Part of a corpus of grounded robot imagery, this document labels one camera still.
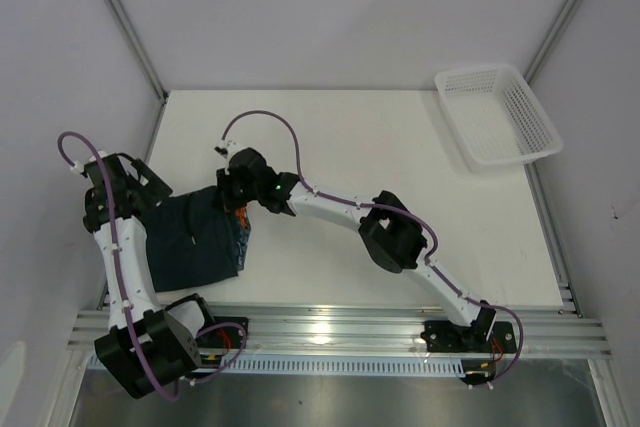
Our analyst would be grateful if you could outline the colourful patterned shorts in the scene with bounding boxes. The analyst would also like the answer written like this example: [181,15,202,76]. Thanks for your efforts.
[231,207,251,272]

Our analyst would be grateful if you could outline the dark green shorts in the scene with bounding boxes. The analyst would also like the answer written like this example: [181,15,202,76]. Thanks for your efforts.
[142,186,241,292]

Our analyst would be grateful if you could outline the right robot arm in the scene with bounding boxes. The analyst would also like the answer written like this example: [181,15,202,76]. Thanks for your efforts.
[215,141,496,351]

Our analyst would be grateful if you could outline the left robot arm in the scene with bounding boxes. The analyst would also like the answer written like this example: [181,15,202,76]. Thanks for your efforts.
[83,153,217,399]

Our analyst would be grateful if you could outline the white plastic basket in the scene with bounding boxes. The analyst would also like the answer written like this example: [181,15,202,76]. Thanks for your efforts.
[434,64,564,173]

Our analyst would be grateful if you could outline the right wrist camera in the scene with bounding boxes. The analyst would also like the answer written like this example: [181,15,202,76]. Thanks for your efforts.
[214,140,244,160]

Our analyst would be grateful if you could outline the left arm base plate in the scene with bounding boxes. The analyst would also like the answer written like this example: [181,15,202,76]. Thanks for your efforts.
[196,317,249,350]

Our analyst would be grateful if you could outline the slotted cable duct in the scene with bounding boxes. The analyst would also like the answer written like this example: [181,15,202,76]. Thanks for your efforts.
[224,353,464,378]

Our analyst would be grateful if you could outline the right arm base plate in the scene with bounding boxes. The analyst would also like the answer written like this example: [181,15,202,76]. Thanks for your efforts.
[420,320,517,354]

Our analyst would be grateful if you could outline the aluminium rail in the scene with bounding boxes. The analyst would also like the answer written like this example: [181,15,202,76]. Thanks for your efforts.
[67,302,614,361]

